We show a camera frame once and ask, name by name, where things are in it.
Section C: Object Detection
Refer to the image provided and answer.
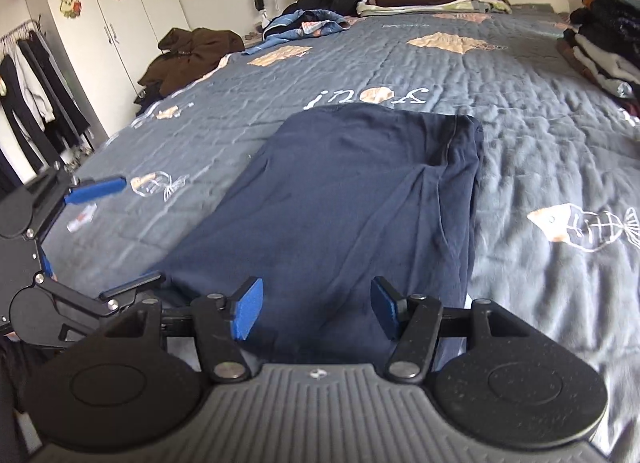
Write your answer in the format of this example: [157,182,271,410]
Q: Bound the blue patterned crumpled garment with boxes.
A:
[262,9,350,41]

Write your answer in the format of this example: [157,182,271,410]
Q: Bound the brown coat on bed edge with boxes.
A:
[134,28,245,113]

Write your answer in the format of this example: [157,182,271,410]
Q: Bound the small clear plastic wrapper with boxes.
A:
[66,203,98,233]

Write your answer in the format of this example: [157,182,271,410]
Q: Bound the hanging clothes on rack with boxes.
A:
[1,19,93,197]

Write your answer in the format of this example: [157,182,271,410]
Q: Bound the grey quilted bedspread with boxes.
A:
[44,15,639,462]

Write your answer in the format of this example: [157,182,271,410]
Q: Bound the dark folded clothes stack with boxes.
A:
[556,0,639,116]

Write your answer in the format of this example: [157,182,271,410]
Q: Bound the white wardrobe with stickers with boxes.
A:
[25,0,189,140]

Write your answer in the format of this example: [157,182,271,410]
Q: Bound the navy blue t-shirt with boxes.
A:
[156,104,483,365]

